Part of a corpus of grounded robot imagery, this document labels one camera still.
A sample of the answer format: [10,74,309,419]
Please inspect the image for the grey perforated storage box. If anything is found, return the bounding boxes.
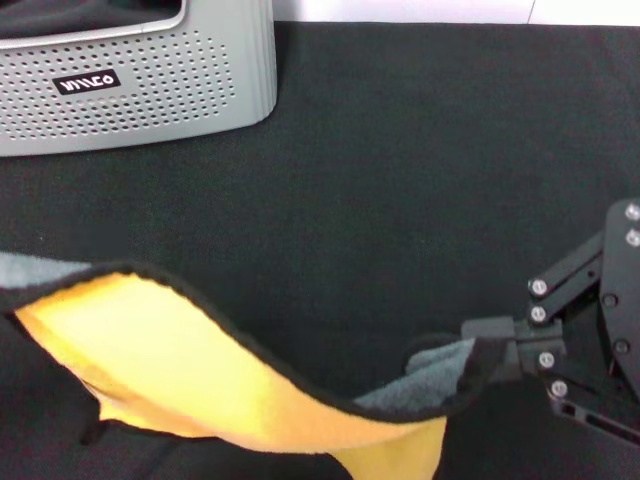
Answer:
[0,0,278,157]

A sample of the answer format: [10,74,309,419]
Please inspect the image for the yellow towel with black edge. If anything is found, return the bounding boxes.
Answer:
[0,249,516,480]

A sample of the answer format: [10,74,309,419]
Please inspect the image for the dark grey cloth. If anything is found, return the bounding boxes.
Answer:
[0,0,184,39]

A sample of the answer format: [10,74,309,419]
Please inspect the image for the black tablecloth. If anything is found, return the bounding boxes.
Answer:
[0,20,640,480]

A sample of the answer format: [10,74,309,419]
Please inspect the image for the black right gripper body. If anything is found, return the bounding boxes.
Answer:
[599,198,640,396]

